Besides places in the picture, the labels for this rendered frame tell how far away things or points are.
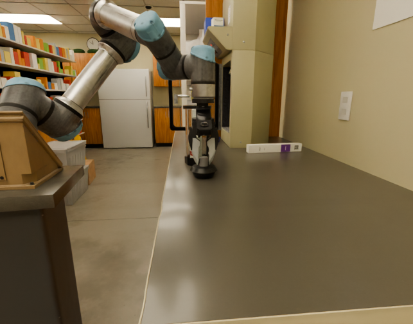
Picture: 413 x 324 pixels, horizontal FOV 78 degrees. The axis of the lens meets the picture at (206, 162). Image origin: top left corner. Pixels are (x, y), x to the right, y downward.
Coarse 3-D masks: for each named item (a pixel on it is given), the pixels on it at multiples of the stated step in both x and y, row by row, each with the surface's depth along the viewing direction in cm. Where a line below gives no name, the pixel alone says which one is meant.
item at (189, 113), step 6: (186, 114) 95; (192, 114) 94; (186, 120) 96; (186, 126) 97; (186, 132) 97; (186, 138) 98; (198, 138) 96; (204, 138) 96; (186, 144) 99; (204, 144) 97; (186, 150) 99; (198, 150) 97; (204, 150) 98; (186, 156) 100; (192, 156) 98; (198, 156) 97
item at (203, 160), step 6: (204, 156) 85; (204, 162) 83; (192, 168) 83; (198, 168) 82; (204, 168) 81; (210, 168) 82; (216, 168) 85; (198, 174) 82; (204, 174) 82; (210, 174) 82
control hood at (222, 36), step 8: (208, 32) 122; (216, 32) 118; (224, 32) 119; (232, 32) 119; (208, 40) 135; (216, 40) 122; (224, 40) 120; (232, 40) 120; (224, 48) 122; (224, 56) 140
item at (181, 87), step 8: (176, 80) 154; (184, 80) 154; (176, 88) 155; (184, 88) 155; (184, 96) 156; (176, 104) 157; (184, 104) 157; (192, 104) 157; (208, 104) 157; (176, 112) 158; (184, 112) 158; (176, 120) 159; (184, 120) 159
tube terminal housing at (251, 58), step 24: (240, 0) 116; (264, 0) 121; (240, 24) 119; (264, 24) 125; (240, 48) 121; (264, 48) 128; (240, 72) 124; (264, 72) 132; (240, 96) 127; (264, 96) 136; (240, 120) 129; (264, 120) 140; (240, 144) 132
